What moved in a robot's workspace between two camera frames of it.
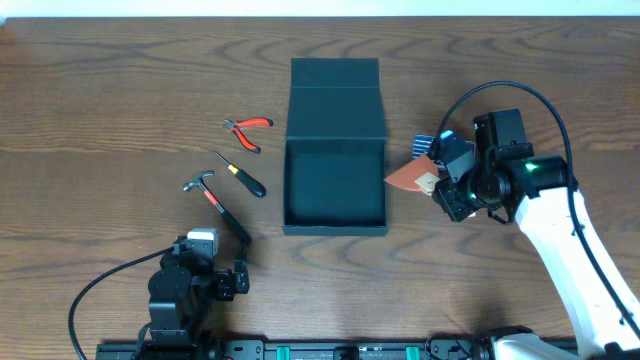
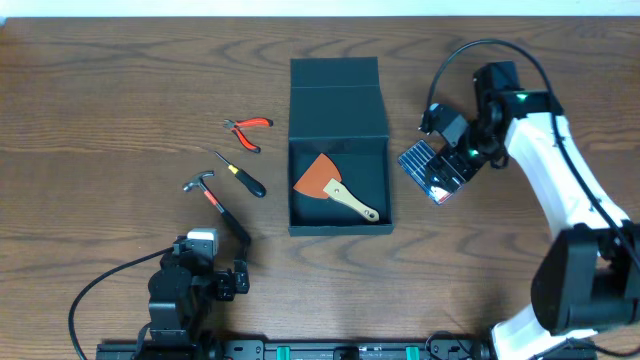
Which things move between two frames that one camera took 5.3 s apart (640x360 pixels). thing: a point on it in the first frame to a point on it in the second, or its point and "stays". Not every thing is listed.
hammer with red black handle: x=196 y=180 stays
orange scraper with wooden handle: x=421 y=175 to x=323 y=179
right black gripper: x=441 y=197 to x=450 y=173
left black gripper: x=228 y=284 stays
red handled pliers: x=235 y=126 stays
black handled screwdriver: x=245 y=179 stays
